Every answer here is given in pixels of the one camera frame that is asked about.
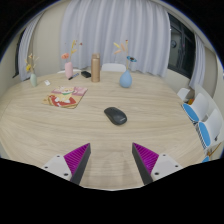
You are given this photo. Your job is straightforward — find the blue and white chairs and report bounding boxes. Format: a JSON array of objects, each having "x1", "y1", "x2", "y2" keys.
[{"x1": 176, "y1": 83, "x2": 224, "y2": 163}]

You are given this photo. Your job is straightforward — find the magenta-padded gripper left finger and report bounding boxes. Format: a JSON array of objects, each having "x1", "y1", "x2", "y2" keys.
[{"x1": 41, "y1": 142, "x2": 92, "y2": 186}]

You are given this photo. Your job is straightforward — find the black computer mouse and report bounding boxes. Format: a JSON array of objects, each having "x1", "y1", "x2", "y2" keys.
[{"x1": 103, "y1": 106, "x2": 128, "y2": 126}]

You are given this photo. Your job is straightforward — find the pink vase with dried flowers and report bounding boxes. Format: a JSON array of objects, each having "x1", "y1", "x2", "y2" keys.
[{"x1": 60, "y1": 39, "x2": 84, "y2": 80}]

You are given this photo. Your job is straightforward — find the wide white curtain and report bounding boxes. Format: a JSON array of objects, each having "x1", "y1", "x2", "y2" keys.
[{"x1": 59, "y1": 0, "x2": 172, "y2": 78}]

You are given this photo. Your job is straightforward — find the green vase with dried flowers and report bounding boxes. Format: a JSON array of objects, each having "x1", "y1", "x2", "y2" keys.
[{"x1": 24, "y1": 53, "x2": 40, "y2": 88}]

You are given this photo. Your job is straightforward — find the narrow white curtain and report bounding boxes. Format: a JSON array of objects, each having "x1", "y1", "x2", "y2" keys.
[
  {"x1": 189, "y1": 33, "x2": 206, "y2": 90},
  {"x1": 18, "y1": 13, "x2": 44, "y2": 82}
]

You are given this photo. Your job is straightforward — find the dark pen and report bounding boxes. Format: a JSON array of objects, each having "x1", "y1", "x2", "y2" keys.
[{"x1": 68, "y1": 72, "x2": 81, "y2": 81}]

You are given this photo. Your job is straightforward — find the blue vase with dried flowers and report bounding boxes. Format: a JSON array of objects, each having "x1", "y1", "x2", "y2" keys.
[{"x1": 112, "y1": 39, "x2": 138, "y2": 89}]

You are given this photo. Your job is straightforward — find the tan metal drink bottle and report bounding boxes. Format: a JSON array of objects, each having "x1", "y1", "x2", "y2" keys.
[{"x1": 90, "y1": 53, "x2": 102, "y2": 83}]

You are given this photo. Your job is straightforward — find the dark framed window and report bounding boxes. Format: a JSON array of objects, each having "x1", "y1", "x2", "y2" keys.
[
  {"x1": 12, "y1": 29, "x2": 26, "y2": 79},
  {"x1": 167, "y1": 13, "x2": 196, "y2": 80}
]

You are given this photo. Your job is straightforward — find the small black case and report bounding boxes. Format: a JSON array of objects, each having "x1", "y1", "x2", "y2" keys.
[{"x1": 80, "y1": 70, "x2": 92, "y2": 79}]

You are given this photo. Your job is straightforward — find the printed cartoon mouse pad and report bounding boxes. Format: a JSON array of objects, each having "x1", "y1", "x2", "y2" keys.
[{"x1": 41, "y1": 85, "x2": 89, "y2": 110}]

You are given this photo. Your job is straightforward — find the white chair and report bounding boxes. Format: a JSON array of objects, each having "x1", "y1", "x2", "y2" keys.
[
  {"x1": 57, "y1": 68, "x2": 83, "y2": 74},
  {"x1": 100, "y1": 62, "x2": 127, "y2": 73}
]

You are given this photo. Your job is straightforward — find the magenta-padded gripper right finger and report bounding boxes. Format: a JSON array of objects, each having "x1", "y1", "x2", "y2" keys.
[{"x1": 131, "y1": 142, "x2": 183, "y2": 186}]

